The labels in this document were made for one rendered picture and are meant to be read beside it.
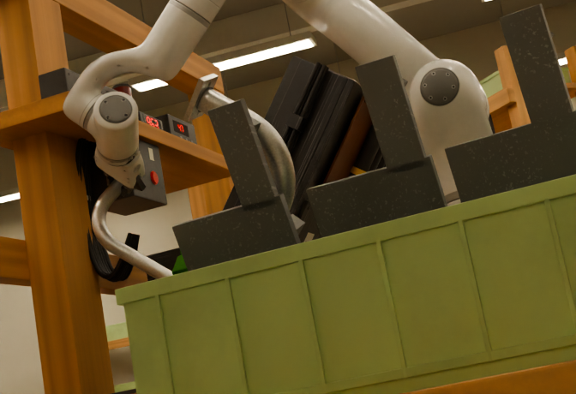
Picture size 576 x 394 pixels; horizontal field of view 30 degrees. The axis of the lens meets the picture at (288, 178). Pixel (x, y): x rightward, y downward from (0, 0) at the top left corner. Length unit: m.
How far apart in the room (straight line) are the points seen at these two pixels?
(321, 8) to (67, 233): 0.77
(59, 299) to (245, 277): 1.24
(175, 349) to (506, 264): 0.37
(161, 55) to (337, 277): 1.04
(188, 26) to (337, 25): 0.30
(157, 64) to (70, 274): 0.55
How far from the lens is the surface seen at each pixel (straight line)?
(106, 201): 2.30
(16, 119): 2.36
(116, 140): 2.07
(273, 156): 1.25
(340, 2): 1.98
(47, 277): 2.37
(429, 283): 1.07
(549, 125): 1.17
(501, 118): 5.53
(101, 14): 2.84
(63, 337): 2.34
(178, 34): 2.06
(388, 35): 1.93
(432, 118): 1.80
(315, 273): 1.11
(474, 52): 11.87
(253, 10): 10.21
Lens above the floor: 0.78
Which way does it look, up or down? 13 degrees up
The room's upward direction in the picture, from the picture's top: 11 degrees counter-clockwise
